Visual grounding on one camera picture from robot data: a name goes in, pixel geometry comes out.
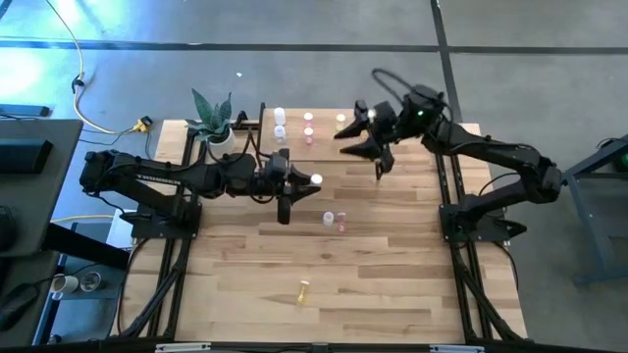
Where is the black box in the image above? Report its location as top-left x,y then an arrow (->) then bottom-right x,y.
0,138 -> 54,175

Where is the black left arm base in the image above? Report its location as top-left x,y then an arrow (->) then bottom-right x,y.
120,199 -> 203,241

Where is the thin yellow cable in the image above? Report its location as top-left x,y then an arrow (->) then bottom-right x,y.
50,214 -> 115,226

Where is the green plant in white pot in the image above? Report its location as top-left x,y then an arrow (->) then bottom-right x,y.
184,87 -> 237,156

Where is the yellow power cable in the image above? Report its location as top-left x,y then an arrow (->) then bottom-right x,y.
45,0 -> 148,136

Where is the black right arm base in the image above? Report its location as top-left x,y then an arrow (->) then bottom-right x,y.
439,202 -> 529,244

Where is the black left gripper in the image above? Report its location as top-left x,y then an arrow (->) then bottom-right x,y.
263,148 -> 323,226

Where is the glass cup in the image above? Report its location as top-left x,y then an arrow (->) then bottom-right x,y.
79,271 -> 103,294

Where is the wooden shelf with black legs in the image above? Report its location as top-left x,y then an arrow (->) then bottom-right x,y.
254,101 -> 393,181

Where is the black desk beam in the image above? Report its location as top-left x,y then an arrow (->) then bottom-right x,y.
42,223 -> 131,271

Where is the silver bracket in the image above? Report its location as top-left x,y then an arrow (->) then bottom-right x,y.
155,342 -> 212,352
430,344 -> 486,353

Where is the black handheld device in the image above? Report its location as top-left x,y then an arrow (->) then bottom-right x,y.
0,282 -> 40,332

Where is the flat black bar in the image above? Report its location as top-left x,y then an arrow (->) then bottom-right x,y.
0,103 -> 51,118

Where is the grey desk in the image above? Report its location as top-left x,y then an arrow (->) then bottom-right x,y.
0,119 -> 84,259

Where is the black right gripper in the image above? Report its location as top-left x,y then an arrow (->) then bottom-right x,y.
335,99 -> 408,177

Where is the white cup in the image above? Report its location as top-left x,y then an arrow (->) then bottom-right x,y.
51,274 -> 79,301

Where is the blue-grey metal stand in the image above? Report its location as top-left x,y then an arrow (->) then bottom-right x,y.
539,132 -> 628,288

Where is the white box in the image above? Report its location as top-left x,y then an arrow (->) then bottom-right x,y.
106,208 -> 139,250

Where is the black aluminium table frame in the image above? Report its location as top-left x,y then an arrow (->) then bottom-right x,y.
111,120 -> 530,344

